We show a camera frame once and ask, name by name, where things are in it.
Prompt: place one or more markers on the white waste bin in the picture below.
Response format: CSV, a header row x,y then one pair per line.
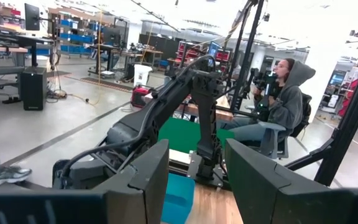
x,y
142,76

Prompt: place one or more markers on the black aluminium rig frame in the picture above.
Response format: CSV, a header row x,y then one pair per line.
x,y
353,124

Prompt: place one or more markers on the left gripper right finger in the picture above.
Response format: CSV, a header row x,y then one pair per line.
x,y
275,202

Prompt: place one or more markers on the black workbench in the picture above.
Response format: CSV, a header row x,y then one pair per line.
x,y
113,48

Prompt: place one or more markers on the black computer tower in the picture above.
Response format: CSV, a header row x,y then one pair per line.
x,y
33,90

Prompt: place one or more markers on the red storage bin rack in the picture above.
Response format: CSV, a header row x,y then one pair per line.
x,y
191,53

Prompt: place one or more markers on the black handheld controller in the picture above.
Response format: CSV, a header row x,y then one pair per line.
x,y
264,84

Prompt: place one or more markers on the blue bin shelf rack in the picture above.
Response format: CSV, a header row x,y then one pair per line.
x,y
76,39

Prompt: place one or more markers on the wooden top work table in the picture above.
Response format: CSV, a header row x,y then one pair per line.
x,y
224,113

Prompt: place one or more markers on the grey black office chair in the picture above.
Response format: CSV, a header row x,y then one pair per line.
x,y
272,140

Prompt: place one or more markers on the teal plastic bin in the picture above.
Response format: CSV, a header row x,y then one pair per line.
x,y
177,202

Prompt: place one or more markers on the black monitor on arm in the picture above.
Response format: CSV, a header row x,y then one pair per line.
x,y
32,17

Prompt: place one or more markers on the red black machine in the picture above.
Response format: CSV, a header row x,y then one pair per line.
x,y
138,95

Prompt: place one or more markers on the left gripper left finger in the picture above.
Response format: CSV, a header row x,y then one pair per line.
x,y
129,205

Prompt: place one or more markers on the lit blue monitor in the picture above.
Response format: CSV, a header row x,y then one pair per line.
x,y
213,49

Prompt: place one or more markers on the green board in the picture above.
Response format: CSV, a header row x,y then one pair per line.
x,y
179,133

